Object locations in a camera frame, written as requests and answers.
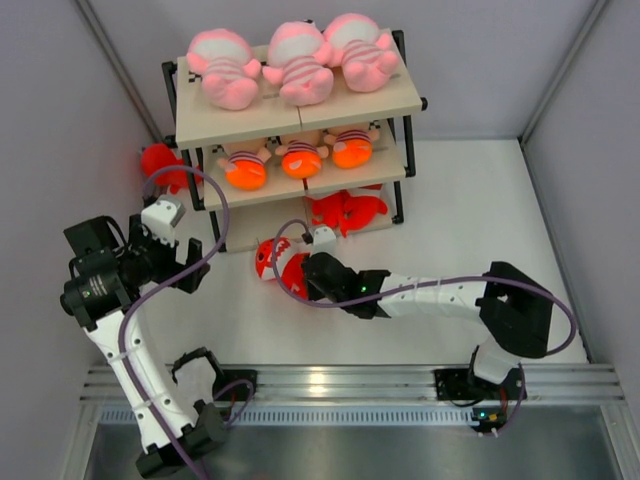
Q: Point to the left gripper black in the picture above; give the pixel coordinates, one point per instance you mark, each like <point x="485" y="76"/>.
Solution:
<point x="138" y="235"/>

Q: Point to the red shark plush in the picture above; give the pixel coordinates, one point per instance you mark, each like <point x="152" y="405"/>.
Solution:
<point x="328" y="209"/>
<point x="360" y="206"/>

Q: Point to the pink striped plush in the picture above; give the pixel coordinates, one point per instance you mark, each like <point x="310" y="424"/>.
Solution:
<point x="227" y="66"/>
<point x="297" y="63"/>

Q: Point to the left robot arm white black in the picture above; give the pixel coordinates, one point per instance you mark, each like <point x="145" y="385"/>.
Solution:
<point x="112" y="275"/>

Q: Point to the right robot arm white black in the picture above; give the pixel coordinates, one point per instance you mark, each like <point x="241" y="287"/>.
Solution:
<point x="514" y="309"/>

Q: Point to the beige three-tier shelf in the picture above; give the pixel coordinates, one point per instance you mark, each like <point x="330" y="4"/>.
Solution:
<point x="200" y="131"/>

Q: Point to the pink plush right top shelf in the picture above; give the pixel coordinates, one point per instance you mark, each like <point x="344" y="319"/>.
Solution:
<point x="362" y="50"/>

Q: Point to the orange doll left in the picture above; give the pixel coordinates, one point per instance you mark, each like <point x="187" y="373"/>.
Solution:
<point x="246" y="169"/>

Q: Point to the orange doll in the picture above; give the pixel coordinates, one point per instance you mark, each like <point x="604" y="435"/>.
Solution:
<point x="300" y="159"/>
<point x="352" y="148"/>
<point x="246" y="169"/>

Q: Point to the orange doll middle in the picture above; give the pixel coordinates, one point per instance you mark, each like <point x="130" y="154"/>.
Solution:
<point x="300" y="159"/>

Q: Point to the orange doll right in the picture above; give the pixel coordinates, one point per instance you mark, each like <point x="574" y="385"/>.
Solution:
<point x="352" y="148"/>

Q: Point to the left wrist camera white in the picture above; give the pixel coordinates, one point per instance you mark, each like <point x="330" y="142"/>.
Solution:
<point x="161" y="218"/>

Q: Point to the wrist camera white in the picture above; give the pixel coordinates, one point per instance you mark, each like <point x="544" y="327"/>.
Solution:
<point x="161" y="218"/>
<point x="323" y="241"/>

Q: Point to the slotted cable duct grey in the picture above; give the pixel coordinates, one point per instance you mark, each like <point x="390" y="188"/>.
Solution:
<point x="351" y="415"/>

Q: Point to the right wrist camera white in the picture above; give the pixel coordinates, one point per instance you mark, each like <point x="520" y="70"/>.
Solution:
<point x="323" y="241"/>

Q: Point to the aluminium rail base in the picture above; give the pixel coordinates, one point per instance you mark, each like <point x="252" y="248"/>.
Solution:
<point x="546" y="384"/>

